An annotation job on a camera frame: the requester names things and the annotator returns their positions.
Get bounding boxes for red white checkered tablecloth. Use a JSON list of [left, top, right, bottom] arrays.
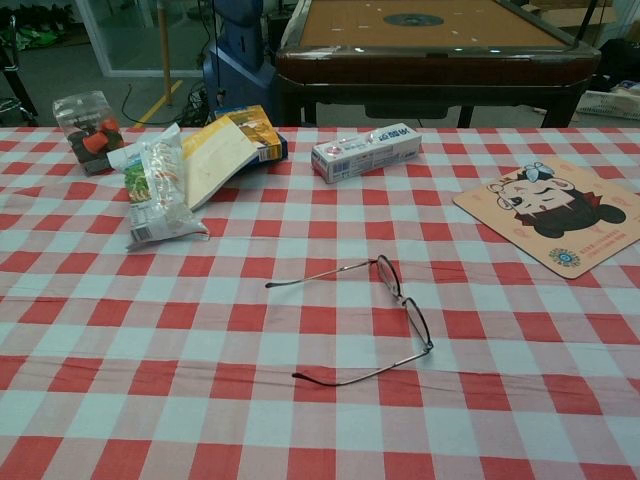
[[0, 125, 640, 480]]

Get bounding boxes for black metal stand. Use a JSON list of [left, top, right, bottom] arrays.
[[0, 14, 39, 126]]

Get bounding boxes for thin black metal eyeglasses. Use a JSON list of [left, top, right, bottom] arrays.
[[264, 253, 435, 389]]

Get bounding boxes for yellow wooden pole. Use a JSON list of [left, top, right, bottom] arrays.
[[157, 0, 174, 107]]

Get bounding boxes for yellow white paperback book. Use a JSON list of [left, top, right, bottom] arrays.
[[180, 118, 261, 211]]

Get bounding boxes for white plastic basket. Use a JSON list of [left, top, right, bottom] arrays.
[[577, 89, 640, 120]]

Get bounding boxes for white toothpaste box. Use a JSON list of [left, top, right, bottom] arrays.
[[310, 122, 420, 185]]

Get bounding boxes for blue machine base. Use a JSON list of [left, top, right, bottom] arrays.
[[202, 0, 276, 119]]

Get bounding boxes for clear plastic toy box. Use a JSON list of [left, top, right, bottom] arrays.
[[52, 89, 126, 177]]

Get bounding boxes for orange blue cardboard box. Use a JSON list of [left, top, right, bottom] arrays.
[[213, 103, 290, 164]]

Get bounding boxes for cartoon girl mouse pad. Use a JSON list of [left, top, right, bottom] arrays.
[[451, 155, 640, 281]]

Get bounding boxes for clear white snack bag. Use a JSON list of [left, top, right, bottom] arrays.
[[106, 123, 210, 253]]

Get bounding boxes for brown mahjong table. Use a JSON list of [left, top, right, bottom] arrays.
[[273, 0, 602, 129]]

